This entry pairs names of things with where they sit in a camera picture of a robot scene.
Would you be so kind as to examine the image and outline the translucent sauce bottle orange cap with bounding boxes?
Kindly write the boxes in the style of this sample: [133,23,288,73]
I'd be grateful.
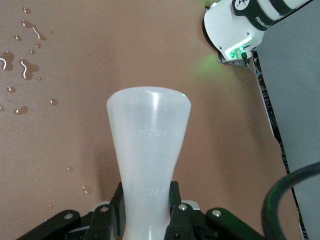
[106,86,193,240]

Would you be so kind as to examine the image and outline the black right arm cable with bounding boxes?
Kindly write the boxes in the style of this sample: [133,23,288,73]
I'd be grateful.
[261,161,320,240]

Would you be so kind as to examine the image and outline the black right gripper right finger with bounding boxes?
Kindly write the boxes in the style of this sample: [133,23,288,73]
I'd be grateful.
[166,180,266,240]

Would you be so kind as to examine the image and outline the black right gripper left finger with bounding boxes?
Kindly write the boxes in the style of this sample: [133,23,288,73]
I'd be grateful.
[14,181,126,240]

